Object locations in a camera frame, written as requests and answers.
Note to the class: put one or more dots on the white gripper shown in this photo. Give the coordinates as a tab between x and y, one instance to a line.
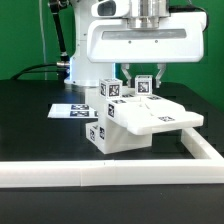
179	38

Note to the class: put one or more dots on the small white tag cube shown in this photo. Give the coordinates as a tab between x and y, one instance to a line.
143	84
110	88

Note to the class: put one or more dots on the white chair back frame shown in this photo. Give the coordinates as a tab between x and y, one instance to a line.
141	115

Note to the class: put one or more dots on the white chair seat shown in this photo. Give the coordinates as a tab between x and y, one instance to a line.
119	139

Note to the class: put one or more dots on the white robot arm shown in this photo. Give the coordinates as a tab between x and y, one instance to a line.
143	14

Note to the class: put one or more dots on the white marker sheet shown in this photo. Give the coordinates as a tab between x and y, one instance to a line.
72	111

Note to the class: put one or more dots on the white L-shaped fence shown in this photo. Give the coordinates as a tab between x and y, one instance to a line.
206	166

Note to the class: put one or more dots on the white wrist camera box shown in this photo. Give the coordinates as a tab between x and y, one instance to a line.
110	8

